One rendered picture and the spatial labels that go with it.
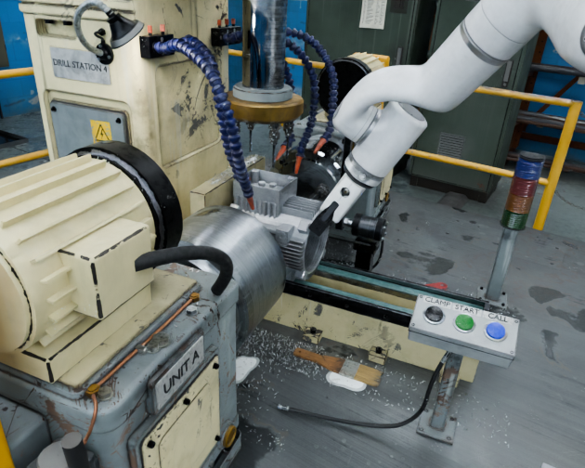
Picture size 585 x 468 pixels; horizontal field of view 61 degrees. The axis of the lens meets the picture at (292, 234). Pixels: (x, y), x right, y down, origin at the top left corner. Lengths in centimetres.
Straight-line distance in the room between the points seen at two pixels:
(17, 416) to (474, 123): 391
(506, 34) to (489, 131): 344
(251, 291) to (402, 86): 42
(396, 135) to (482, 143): 333
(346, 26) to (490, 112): 140
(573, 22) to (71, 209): 57
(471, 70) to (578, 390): 77
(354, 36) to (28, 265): 413
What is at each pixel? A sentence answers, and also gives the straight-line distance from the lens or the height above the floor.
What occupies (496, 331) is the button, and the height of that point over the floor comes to 107.
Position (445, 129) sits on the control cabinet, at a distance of 429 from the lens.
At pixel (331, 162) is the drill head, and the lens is 132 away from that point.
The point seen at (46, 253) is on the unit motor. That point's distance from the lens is 52.
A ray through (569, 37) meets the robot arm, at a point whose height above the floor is 152.
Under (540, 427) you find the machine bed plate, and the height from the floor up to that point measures 80.
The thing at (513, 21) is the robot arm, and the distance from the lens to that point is 77.
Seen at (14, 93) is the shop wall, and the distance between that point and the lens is 668.
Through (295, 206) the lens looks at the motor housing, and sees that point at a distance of 112.
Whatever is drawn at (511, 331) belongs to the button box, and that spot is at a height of 107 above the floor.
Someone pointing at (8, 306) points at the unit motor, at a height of 127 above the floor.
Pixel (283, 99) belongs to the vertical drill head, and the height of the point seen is 134.
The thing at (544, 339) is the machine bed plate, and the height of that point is 80.
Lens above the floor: 156
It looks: 27 degrees down
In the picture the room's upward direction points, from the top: 3 degrees clockwise
